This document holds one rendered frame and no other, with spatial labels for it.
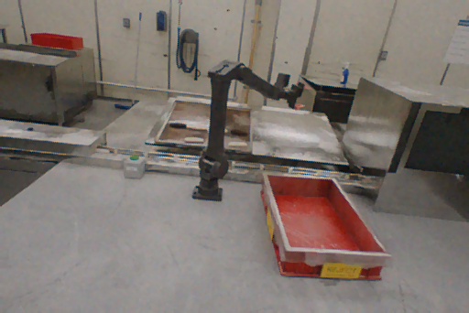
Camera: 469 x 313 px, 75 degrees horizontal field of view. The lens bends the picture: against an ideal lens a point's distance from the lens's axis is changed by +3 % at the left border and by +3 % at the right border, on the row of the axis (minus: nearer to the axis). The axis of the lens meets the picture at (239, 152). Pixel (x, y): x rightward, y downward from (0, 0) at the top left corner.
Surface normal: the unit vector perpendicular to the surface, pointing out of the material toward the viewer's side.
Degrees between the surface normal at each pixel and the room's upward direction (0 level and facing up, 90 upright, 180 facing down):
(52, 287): 0
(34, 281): 0
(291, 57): 90
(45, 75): 90
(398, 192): 90
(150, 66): 90
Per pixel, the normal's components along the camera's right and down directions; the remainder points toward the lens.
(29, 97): -0.01, 0.39
